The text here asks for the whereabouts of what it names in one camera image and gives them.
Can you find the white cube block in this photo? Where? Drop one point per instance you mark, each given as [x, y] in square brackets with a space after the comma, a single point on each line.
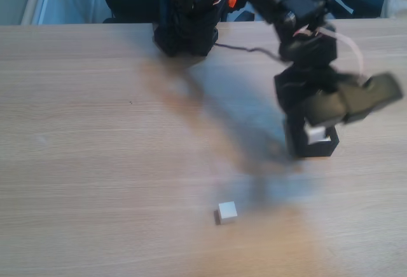
[227, 212]
[316, 134]

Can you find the black open box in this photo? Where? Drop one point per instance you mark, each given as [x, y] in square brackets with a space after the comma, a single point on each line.
[314, 150]

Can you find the orange clamp knob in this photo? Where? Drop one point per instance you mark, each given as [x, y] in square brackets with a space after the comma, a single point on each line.
[232, 0]

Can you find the black oval camera box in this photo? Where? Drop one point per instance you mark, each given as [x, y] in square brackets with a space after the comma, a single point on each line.
[372, 96]

